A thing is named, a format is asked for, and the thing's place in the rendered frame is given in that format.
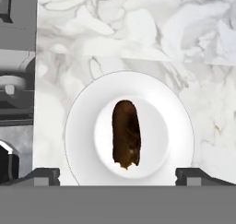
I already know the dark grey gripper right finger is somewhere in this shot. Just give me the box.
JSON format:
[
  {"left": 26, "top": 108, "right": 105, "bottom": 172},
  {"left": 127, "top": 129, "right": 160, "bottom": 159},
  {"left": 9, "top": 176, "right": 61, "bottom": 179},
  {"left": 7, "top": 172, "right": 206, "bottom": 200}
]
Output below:
[{"left": 175, "top": 168, "right": 235, "bottom": 187}]

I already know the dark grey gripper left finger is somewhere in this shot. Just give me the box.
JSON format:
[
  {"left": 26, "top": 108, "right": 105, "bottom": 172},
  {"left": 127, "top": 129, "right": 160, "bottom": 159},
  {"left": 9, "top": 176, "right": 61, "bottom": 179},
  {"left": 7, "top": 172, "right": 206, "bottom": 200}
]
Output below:
[{"left": 8, "top": 167, "right": 61, "bottom": 187}]

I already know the black rounded object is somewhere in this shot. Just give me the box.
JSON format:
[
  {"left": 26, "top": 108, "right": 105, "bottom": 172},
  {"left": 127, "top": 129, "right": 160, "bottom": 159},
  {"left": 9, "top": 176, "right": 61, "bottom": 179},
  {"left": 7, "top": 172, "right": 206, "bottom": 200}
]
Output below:
[{"left": 0, "top": 139, "right": 21, "bottom": 185}]

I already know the white round plate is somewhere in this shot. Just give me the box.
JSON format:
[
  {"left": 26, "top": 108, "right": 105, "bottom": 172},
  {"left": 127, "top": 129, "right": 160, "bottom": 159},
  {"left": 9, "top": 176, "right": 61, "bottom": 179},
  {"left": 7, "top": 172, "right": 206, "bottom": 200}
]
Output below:
[{"left": 64, "top": 70, "right": 195, "bottom": 187}]

